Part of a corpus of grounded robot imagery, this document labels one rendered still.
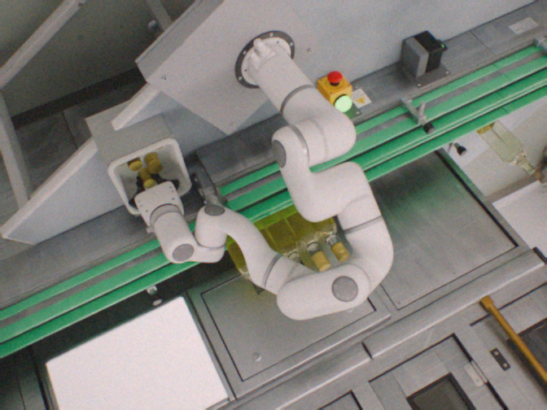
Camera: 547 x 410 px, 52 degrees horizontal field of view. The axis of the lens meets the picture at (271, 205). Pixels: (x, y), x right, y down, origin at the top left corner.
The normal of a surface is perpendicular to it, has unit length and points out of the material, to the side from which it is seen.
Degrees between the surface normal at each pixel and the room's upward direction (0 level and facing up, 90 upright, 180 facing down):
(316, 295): 68
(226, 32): 3
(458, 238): 90
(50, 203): 0
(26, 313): 90
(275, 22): 3
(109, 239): 90
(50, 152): 90
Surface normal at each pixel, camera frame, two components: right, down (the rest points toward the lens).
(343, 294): -0.35, 0.23
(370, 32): 0.45, 0.74
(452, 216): -0.07, -0.52
